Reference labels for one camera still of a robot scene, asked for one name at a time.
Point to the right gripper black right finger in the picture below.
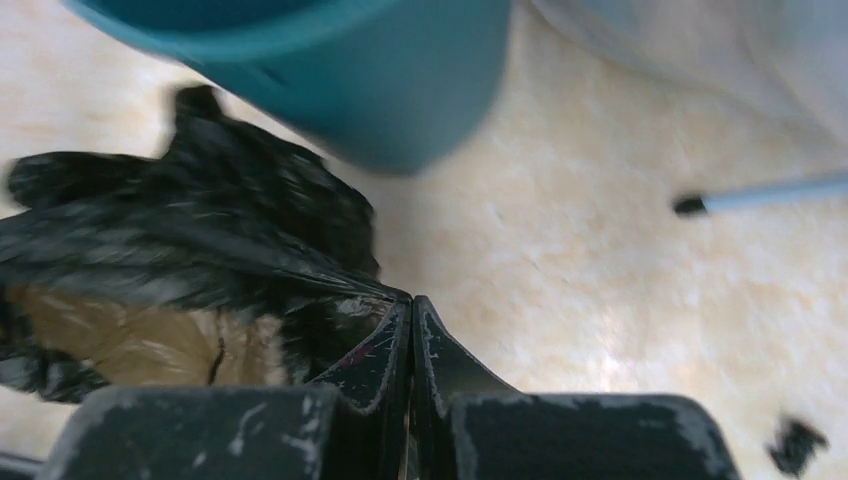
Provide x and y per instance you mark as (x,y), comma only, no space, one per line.
(470,424)

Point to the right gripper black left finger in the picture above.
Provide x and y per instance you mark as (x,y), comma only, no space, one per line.
(348,423)

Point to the black trash bag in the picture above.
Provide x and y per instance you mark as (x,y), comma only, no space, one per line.
(235,258)

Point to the teal plastic trash bin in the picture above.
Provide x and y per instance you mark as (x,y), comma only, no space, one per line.
(390,86)

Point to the translucent bag of trash bags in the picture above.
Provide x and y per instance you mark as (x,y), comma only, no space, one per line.
(786,59)

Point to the small black plastic clip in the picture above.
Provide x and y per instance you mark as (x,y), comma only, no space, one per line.
(796,443)

